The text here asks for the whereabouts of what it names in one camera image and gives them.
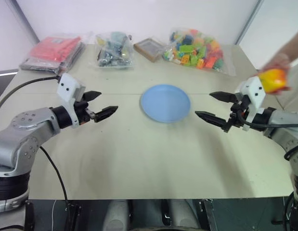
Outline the person's bare hand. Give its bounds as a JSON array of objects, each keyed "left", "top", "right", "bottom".
[{"left": 253, "top": 53, "right": 293, "bottom": 96}]

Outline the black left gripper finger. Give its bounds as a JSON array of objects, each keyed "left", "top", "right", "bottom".
[
  {"left": 92, "top": 105, "right": 119, "bottom": 124},
  {"left": 81, "top": 90, "right": 102, "bottom": 102}
]

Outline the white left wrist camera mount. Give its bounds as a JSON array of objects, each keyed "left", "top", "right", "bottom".
[{"left": 56, "top": 73, "right": 87, "bottom": 127}]

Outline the bag of red packets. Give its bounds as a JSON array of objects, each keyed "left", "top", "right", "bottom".
[{"left": 19, "top": 36, "right": 86, "bottom": 74}]

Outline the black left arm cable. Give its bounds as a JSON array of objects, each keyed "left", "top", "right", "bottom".
[{"left": 0, "top": 75, "right": 62, "bottom": 116}]

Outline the brown framed board in bag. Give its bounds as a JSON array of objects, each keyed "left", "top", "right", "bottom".
[{"left": 133, "top": 38, "right": 165, "bottom": 63}]

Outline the bag of dark mixed parts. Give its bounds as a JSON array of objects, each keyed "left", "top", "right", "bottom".
[{"left": 94, "top": 31, "right": 136, "bottom": 71}]

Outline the grey metal frame post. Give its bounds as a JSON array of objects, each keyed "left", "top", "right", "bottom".
[
  {"left": 8, "top": 0, "right": 40, "bottom": 45},
  {"left": 233, "top": 0, "right": 265, "bottom": 46}
]

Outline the thin black cable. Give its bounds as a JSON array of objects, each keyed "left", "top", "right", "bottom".
[{"left": 39, "top": 145, "right": 69, "bottom": 202}]

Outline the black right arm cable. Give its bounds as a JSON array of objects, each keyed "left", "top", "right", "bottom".
[{"left": 237, "top": 112, "right": 298, "bottom": 128}]

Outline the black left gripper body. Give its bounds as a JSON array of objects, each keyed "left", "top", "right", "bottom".
[{"left": 74, "top": 100, "right": 95, "bottom": 126}]

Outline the bag of colourful building blocks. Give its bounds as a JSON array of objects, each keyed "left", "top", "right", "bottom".
[{"left": 161, "top": 28, "right": 237, "bottom": 77}]

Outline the yellow and red fruit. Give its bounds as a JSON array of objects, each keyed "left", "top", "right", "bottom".
[{"left": 259, "top": 69, "right": 288, "bottom": 93}]

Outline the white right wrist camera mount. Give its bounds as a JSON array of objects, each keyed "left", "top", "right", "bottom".
[{"left": 235, "top": 76, "right": 267, "bottom": 132}]

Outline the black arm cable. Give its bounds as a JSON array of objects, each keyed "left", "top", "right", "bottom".
[
  {"left": 0, "top": 75, "right": 62, "bottom": 116},
  {"left": 237, "top": 112, "right": 298, "bottom": 128}
]

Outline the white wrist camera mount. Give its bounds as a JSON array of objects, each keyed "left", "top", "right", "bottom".
[
  {"left": 56, "top": 73, "right": 87, "bottom": 127},
  {"left": 235, "top": 76, "right": 267, "bottom": 132}
]

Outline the light blue round plate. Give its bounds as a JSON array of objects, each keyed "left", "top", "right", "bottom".
[{"left": 139, "top": 84, "right": 192, "bottom": 124}]

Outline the grey rounded shape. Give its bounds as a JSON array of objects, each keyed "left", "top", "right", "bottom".
[
  {"left": 167, "top": 199, "right": 195, "bottom": 231},
  {"left": 102, "top": 199, "right": 130, "bottom": 231}
]

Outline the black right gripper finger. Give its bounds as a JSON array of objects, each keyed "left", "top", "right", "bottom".
[
  {"left": 208, "top": 91, "right": 236, "bottom": 103},
  {"left": 194, "top": 110, "right": 230, "bottom": 132}
]

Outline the black upright strut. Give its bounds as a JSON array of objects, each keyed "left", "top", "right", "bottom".
[
  {"left": 198, "top": 199, "right": 218, "bottom": 231},
  {"left": 66, "top": 203, "right": 82, "bottom": 231}
]

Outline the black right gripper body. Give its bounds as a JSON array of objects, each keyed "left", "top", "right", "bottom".
[{"left": 227, "top": 94, "right": 251, "bottom": 129}]

